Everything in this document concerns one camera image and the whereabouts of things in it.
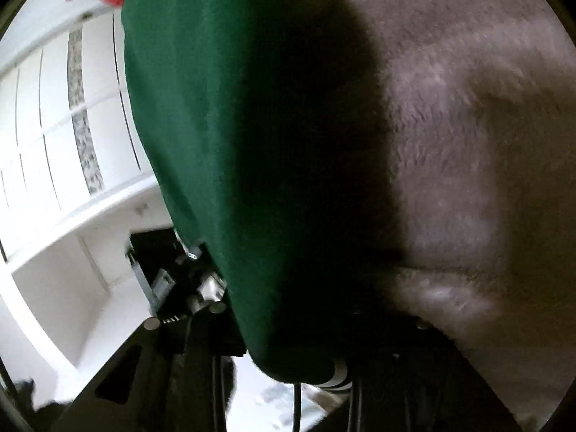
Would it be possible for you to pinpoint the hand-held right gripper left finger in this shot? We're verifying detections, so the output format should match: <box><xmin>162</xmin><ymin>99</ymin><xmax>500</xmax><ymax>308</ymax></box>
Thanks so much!
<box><xmin>49</xmin><ymin>302</ymin><xmax>247</xmax><ymax>432</ymax></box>

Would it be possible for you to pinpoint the white wardrobe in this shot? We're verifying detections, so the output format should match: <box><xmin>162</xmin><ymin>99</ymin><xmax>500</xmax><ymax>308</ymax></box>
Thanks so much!
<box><xmin>0</xmin><ymin>4</ymin><xmax>181</xmax><ymax>370</ymax></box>

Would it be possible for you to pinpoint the green white varsity jacket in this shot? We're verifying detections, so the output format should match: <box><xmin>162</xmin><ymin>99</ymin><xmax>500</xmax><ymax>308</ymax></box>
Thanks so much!
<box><xmin>121</xmin><ymin>0</ymin><xmax>397</xmax><ymax>390</ymax></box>

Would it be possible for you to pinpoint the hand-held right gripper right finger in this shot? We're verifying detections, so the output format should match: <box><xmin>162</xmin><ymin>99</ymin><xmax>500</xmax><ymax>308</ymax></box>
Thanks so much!
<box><xmin>346</xmin><ymin>310</ymin><xmax>523</xmax><ymax>432</ymax></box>

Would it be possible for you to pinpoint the purple floral blanket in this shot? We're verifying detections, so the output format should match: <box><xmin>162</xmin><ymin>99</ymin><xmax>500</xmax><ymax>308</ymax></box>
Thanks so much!
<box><xmin>324</xmin><ymin>0</ymin><xmax>573</xmax><ymax>432</ymax></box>

